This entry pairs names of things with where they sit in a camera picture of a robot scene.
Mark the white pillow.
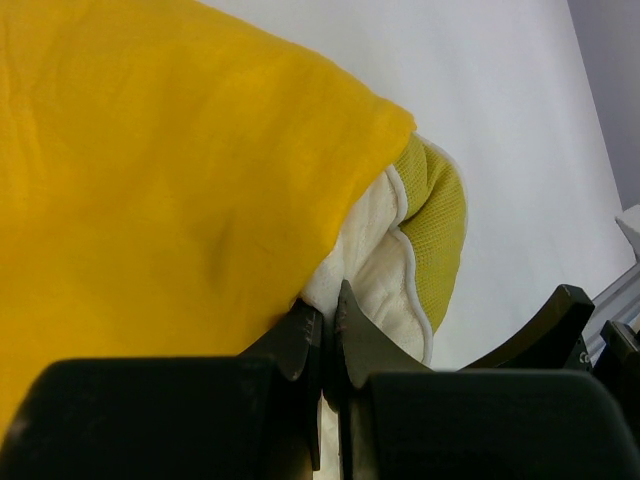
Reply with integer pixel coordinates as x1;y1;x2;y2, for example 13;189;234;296
299;132;469;480

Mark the aluminium mounting rail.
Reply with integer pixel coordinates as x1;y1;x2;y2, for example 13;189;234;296
583;263;639;364

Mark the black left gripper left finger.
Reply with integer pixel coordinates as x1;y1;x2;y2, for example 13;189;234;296
1;302;323;479

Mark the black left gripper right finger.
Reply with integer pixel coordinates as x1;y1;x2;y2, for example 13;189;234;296
334;283;639;479

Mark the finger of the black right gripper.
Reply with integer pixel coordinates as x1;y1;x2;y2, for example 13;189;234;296
463;284;595;373

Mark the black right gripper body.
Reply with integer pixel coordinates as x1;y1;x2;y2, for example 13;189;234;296
593;321;639;415

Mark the yellow Pikachu pillowcase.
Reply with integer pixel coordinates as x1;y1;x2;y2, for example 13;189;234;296
1;1;415;427

